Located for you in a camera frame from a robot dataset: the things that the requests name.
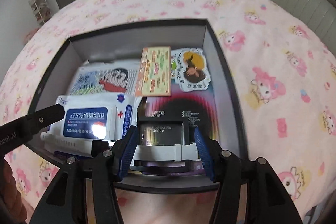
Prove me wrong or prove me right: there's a white blue wet wipes pack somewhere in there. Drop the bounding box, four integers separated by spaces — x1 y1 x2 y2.
49 92 142 140

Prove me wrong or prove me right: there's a black screen protector box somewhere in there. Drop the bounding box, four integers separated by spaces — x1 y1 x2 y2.
130 117 191 174

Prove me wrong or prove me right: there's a white watch strap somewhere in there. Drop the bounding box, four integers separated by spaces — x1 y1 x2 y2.
40 131 200 162

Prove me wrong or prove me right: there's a person's left hand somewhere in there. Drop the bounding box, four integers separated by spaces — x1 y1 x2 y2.
1 159 27 223

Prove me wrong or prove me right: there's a cartoon boy sticker sheet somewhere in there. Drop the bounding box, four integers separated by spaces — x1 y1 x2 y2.
67 59 140 96

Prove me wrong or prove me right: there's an orange yellow printed card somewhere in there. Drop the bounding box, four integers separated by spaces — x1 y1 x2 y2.
135 47 171 97

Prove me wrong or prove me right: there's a dark colourful flat package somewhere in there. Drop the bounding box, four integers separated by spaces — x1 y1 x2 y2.
137 91 219 176

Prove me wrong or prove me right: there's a dark grey storage box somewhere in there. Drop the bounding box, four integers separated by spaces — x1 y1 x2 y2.
29 19 248 177

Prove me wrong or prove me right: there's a pink cartoon fleece blanket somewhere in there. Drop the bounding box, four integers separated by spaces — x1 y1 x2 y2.
1 0 335 216

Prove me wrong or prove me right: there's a cartoon girl die-cut sticker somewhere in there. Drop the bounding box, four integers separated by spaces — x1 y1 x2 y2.
171 48 211 92

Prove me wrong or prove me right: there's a small white toy shelf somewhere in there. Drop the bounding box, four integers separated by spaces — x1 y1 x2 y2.
29 0 52 26

